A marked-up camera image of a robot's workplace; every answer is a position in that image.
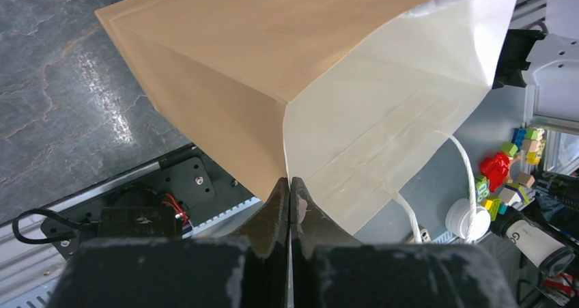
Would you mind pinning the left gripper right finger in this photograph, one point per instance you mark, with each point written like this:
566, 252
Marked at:
333, 269

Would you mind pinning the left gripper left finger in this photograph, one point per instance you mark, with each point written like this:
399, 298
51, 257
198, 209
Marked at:
246, 268

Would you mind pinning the brown paper bag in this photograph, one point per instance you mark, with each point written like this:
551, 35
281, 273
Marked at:
352, 96

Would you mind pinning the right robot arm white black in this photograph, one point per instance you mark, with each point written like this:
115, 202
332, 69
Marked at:
546, 64

